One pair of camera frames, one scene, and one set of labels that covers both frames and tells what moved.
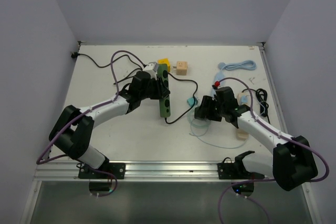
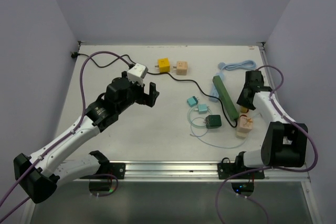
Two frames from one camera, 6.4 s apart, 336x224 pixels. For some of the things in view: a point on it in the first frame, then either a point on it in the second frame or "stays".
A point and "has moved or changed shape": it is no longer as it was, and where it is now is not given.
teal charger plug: [190, 100] stays
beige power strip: [242, 135] stays
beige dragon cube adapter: [181, 68] stays
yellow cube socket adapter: [165, 61] stays
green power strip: [165, 104] has moved or changed shape
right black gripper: [207, 102] → [241, 102]
